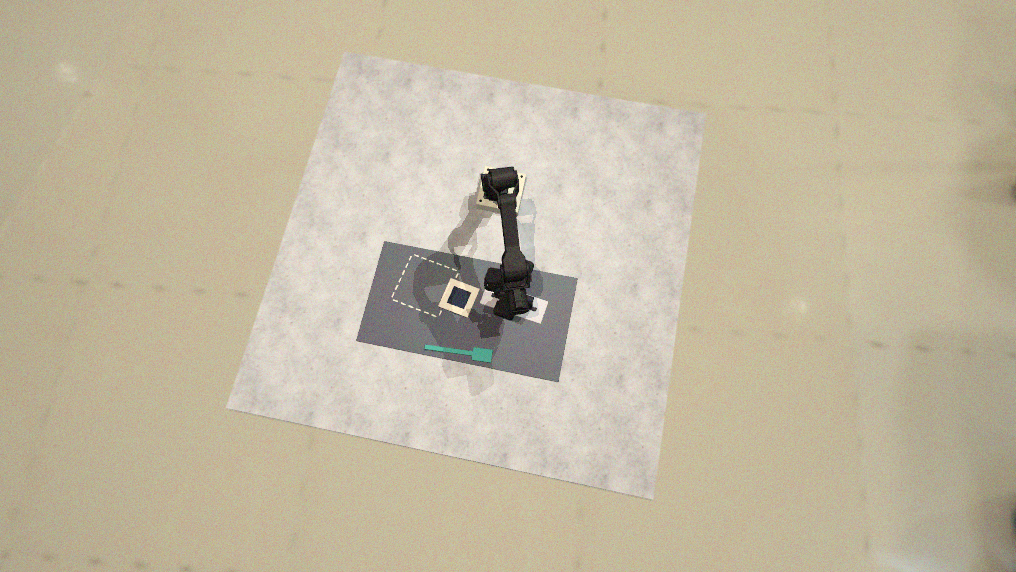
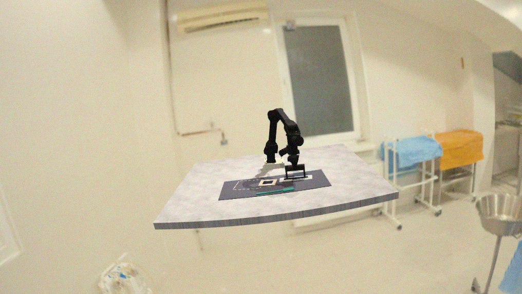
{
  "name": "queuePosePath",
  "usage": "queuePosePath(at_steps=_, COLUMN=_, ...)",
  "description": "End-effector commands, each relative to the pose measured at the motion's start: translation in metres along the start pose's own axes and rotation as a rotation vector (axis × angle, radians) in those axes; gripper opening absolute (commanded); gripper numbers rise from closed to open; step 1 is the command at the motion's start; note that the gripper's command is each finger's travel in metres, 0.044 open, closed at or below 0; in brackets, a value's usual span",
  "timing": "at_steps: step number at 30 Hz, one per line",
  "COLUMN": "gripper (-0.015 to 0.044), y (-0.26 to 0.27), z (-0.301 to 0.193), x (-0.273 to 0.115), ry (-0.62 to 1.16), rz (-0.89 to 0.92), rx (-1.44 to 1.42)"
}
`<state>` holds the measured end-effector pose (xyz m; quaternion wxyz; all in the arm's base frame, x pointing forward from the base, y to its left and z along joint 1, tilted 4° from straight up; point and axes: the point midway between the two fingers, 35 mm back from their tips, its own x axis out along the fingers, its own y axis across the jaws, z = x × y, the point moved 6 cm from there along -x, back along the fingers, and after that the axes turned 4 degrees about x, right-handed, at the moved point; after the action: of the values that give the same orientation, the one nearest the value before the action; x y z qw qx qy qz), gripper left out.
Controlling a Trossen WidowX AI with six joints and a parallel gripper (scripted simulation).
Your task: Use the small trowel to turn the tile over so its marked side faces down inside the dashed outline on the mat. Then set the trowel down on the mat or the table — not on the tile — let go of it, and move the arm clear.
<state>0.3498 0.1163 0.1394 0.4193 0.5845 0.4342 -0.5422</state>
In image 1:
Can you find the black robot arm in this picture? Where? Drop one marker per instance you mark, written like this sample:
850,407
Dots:
510,277

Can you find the cream square tile with dark centre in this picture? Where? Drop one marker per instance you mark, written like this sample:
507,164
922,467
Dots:
459,297

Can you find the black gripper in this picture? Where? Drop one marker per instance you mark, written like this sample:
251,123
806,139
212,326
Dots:
501,307

